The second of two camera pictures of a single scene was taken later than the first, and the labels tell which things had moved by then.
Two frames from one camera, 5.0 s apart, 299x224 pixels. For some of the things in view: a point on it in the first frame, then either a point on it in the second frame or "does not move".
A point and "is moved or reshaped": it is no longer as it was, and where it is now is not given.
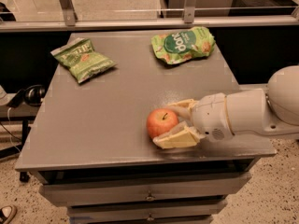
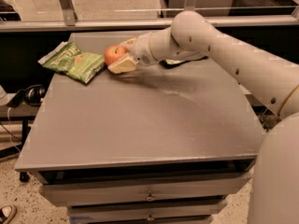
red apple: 160,120 → 112,52
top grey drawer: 143,189 does not move
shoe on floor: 7,213 does not move
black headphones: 32,95 does not move
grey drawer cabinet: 90,145 does not move
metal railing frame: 65,15 does not move
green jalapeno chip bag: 82,59 is moved or reshaped
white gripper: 209,116 → 140,51
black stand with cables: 23,175 does not move
